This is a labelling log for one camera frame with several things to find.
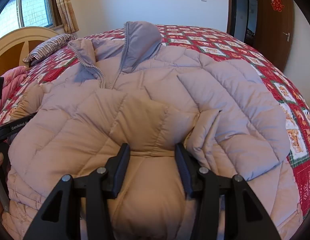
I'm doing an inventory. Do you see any pink folded floral quilt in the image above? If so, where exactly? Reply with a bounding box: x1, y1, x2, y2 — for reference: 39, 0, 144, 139
0, 66, 28, 110

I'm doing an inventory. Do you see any striped pillow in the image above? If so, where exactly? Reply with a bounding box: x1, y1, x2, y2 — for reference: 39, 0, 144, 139
23, 34, 76, 66

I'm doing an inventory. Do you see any window with metal frame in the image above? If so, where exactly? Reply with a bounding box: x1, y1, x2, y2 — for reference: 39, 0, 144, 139
0, 0, 62, 38

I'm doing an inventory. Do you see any brown wooden door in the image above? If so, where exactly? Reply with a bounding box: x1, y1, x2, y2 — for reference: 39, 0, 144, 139
253, 0, 294, 71

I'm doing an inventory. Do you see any red double-happiness door sticker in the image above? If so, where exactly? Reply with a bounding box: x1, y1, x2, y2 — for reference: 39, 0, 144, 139
271, 0, 285, 12

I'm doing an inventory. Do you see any metal door handle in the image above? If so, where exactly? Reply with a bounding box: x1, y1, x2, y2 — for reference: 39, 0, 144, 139
282, 32, 291, 42

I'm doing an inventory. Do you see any cream and wood headboard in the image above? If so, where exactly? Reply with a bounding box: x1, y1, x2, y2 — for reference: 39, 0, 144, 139
0, 27, 58, 76

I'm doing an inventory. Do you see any lilac quilted puffer jacket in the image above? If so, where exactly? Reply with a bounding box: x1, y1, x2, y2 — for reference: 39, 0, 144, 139
2, 22, 303, 239

